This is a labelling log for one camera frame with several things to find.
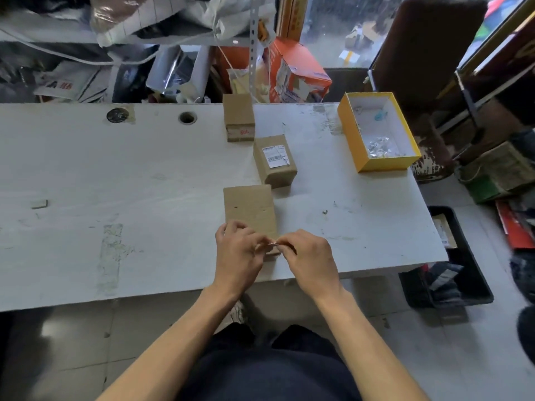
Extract person's right hand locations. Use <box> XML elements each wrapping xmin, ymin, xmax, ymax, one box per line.
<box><xmin>277</xmin><ymin>229</ymin><xmax>348</xmax><ymax>305</ymax></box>

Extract person's left hand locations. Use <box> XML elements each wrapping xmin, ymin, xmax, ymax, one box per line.
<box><xmin>213</xmin><ymin>220</ymin><xmax>273</xmax><ymax>299</ymax></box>

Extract person's left forearm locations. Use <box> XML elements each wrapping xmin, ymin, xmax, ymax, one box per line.
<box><xmin>95</xmin><ymin>285</ymin><xmax>247</xmax><ymax>401</ymax></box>

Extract person's right forearm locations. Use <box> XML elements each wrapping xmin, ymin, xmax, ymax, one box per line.
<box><xmin>313</xmin><ymin>290</ymin><xmax>432</xmax><ymax>401</ymax></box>

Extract plain brown cardboard box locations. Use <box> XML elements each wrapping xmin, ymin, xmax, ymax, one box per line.
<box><xmin>223</xmin><ymin>184</ymin><xmax>280</xmax><ymax>258</ymax></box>

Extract white-labelled brown cardboard box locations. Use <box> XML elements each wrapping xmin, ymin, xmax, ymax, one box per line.
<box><xmin>252</xmin><ymin>134</ymin><xmax>298</xmax><ymax>189</ymax></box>

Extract person's shoe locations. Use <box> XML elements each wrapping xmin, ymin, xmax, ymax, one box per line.
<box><xmin>229</xmin><ymin>302</ymin><xmax>248</xmax><ymax>327</ymax></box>

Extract red-printed brown cardboard box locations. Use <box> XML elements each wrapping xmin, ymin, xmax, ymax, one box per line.
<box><xmin>222</xmin><ymin>93</ymin><xmax>256</xmax><ymax>143</ymax></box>

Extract person's dark shorts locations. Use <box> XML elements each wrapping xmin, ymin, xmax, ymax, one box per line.
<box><xmin>179</xmin><ymin>323</ymin><xmax>365</xmax><ymax>401</ymax></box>

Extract yellow open box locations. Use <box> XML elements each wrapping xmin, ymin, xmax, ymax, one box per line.
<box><xmin>337</xmin><ymin>92</ymin><xmax>422</xmax><ymax>174</ymax></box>

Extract pile of small silver parts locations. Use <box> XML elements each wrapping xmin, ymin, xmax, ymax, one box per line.
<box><xmin>365</xmin><ymin>137</ymin><xmax>403</xmax><ymax>158</ymax></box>

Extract orange cardboard box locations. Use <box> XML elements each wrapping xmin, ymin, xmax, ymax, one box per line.
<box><xmin>267</xmin><ymin>37</ymin><xmax>333</xmax><ymax>104</ymax></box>

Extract black plastic floor tray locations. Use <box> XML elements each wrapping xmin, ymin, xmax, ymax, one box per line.
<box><xmin>398</xmin><ymin>205</ymin><xmax>495</xmax><ymax>309</ymax></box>

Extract worn green cardboard box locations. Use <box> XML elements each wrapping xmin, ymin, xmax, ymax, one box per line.
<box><xmin>456</xmin><ymin>140</ymin><xmax>535</xmax><ymax>205</ymax></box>

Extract red flat package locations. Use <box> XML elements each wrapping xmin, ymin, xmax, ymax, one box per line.
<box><xmin>495</xmin><ymin>199</ymin><xmax>535</xmax><ymax>250</ymax></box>

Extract dark brown chair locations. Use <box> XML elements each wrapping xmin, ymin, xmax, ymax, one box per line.
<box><xmin>368</xmin><ymin>0</ymin><xmax>490</xmax><ymax>183</ymax></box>

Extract folded newspaper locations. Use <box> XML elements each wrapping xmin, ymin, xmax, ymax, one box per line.
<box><xmin>33</xmin><ymin>59</ymin><xmax>110</xmax><ymax>103</ymax></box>

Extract perforated metal shelf post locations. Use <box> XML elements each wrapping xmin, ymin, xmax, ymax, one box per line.
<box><xmin>249</xmin><ymin>0</ymin><xmax>262</xmax><ymax>103</ymax></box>

